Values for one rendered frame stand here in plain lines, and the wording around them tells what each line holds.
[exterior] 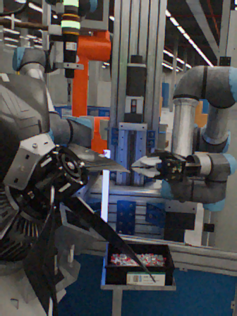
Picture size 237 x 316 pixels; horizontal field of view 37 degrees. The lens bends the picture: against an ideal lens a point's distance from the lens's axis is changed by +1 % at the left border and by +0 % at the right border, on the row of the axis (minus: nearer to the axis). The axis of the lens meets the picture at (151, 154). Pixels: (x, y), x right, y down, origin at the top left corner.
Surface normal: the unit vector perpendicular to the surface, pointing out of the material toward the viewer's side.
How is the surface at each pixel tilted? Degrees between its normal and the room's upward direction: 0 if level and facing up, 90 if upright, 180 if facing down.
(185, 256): 90
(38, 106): 39
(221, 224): 90
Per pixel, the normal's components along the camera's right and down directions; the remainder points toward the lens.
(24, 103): 0.33, -0.61
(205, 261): -0.18, 0.16
